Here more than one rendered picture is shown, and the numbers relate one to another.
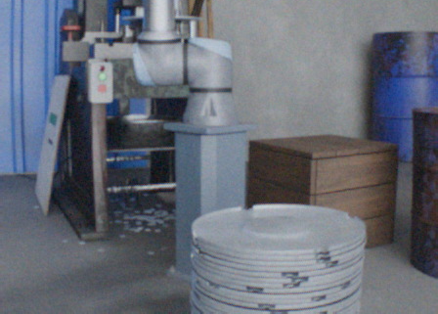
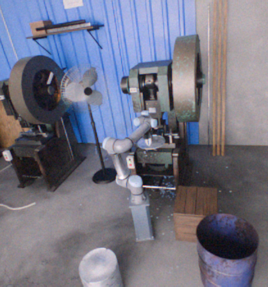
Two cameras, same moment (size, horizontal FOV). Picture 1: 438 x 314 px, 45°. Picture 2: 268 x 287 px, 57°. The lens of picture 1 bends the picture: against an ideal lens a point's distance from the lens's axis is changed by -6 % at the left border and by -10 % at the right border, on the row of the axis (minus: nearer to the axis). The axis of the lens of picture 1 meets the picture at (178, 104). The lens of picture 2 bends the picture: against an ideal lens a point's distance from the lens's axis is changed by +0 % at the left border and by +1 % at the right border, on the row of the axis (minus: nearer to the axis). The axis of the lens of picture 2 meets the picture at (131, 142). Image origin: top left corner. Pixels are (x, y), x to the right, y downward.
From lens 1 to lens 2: 1.90 m
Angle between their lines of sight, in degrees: 47
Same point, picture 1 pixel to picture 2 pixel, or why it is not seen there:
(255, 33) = (257, 89)
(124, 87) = (142, 159)
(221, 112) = (136, 200)
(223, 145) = (136, 209)
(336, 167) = (184, 218)
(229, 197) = (141, 220)
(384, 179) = not seen: hidden behind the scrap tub
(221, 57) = (134, 187)
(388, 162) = not seen: hidden behind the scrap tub
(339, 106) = not seen: outside the picture
